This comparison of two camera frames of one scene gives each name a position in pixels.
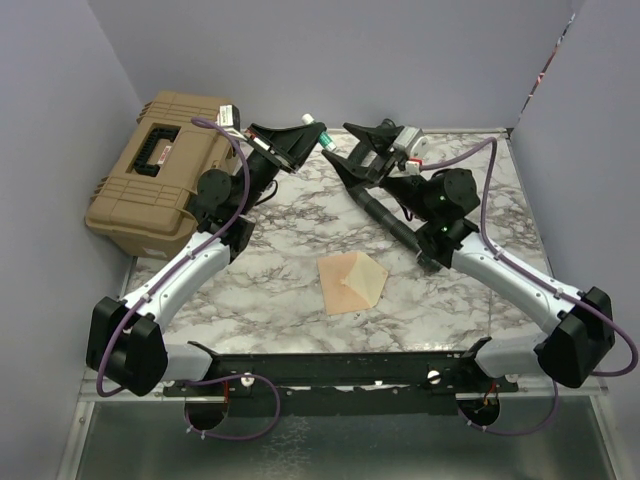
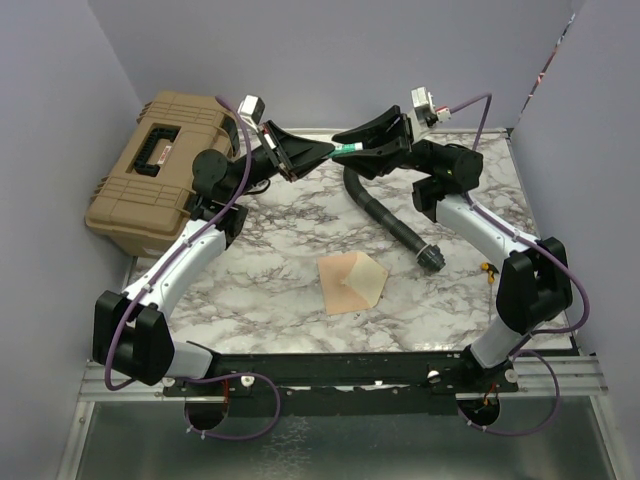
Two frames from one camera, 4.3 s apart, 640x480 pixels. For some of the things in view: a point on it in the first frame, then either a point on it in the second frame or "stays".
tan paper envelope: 350,282 stays
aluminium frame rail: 89,394 stays
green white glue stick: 324,138 to 347,148
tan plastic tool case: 144,201 stays
